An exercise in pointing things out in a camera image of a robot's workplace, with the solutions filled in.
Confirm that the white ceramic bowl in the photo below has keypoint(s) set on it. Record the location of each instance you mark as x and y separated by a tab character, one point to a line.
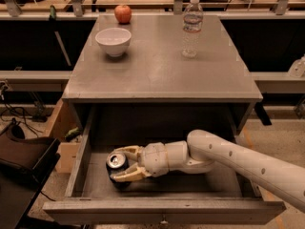
113	41

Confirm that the light wooden box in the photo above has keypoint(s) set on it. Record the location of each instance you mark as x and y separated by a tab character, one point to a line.
59	123

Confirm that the green handled tool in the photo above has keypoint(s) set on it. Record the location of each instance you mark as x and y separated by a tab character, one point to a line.
71	134

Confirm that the grey wooden cabinet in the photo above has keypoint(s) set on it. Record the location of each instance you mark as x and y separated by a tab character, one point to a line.
153	68

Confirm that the red apple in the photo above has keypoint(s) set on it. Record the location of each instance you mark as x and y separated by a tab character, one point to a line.
123	14

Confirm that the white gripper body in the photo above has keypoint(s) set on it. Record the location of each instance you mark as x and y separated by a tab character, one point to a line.
153	158

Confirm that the open grey top drawer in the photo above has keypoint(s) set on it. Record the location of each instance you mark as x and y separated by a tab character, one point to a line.
221	196

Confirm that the blue pepsi can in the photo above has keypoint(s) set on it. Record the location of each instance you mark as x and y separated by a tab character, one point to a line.
117	162

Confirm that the small metal drawer knob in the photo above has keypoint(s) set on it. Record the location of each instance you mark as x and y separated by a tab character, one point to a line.
164	221

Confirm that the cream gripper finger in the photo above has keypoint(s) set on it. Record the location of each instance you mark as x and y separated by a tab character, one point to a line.
131	174
131	152

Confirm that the clear plastic water bottle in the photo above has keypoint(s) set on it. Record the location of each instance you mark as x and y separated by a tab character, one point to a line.
192	26

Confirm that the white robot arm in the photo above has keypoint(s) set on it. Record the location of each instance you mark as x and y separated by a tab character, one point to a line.
200	152

